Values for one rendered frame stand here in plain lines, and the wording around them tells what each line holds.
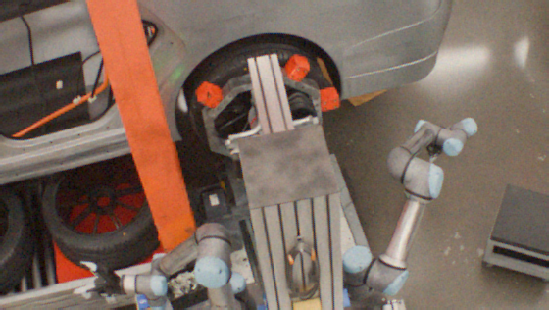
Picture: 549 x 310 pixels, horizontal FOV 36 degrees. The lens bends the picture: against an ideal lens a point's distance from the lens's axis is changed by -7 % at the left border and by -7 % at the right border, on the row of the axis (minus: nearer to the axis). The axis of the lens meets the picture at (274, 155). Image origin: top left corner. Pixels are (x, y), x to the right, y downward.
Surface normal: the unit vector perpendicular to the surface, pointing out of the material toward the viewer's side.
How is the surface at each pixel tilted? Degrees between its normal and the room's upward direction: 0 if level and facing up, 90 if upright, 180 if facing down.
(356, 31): 90
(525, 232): 0
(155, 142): 90
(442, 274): 0
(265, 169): 0
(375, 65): 90
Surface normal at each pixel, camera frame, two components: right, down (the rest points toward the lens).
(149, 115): 0.25, 0.75
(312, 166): -0.08, -0.61
